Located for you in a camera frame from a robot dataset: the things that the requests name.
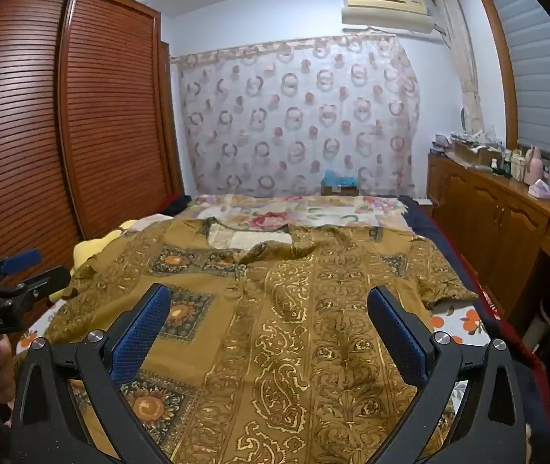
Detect orange print bed sheet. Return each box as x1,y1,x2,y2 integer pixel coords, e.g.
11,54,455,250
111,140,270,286
14,297,493,450

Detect pink bottle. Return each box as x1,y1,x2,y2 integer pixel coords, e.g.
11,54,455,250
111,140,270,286
525,146,543,185

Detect grey window blind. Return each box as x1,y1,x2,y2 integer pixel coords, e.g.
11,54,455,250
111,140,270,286
490,0,550,175

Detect circle patterned sheer curtain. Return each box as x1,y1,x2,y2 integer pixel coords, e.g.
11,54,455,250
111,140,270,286
171,34,423,199

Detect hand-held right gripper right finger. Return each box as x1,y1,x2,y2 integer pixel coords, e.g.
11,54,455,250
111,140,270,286
367,286,530,464

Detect beige side curtain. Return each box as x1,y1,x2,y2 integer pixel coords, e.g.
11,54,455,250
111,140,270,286
432,0,486,136

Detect red dark cloth pile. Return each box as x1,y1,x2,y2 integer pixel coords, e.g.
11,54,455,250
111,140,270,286
159,193,193,217

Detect wooden sideboard cabinet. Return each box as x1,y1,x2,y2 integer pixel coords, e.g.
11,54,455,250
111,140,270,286
427,152,550,344

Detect wooden window frame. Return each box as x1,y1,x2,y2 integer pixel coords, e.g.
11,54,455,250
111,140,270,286
473,0,522,150

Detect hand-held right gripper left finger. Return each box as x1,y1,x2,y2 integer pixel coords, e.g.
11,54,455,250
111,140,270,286
11,283,172,464

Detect floral blanket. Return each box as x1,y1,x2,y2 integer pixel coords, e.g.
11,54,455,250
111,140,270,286
185,193,413,252

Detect beige air conditioner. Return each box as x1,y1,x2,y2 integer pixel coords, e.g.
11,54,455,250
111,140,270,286
342,0,436,36

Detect blue cloth item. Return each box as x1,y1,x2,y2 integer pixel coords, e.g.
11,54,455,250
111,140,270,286
321,170,360,197

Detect cardboard box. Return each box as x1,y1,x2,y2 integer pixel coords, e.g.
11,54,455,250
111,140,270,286
451,139,503,169

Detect wooden louvered wardrobe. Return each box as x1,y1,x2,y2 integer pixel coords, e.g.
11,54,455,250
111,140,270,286
0,0,184,300

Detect yellow plush toy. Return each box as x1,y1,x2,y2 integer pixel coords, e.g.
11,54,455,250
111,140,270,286
47,220,139,306

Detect brown gold patterned shirt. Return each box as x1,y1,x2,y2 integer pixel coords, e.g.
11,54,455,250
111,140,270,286
43,217,479,464

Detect navy red-trimmed quilt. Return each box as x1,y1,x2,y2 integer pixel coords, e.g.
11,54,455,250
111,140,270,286
398,196,550,397

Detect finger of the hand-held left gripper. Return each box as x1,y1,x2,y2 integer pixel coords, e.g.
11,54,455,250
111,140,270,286
0,250,44,282
0,266,72,309

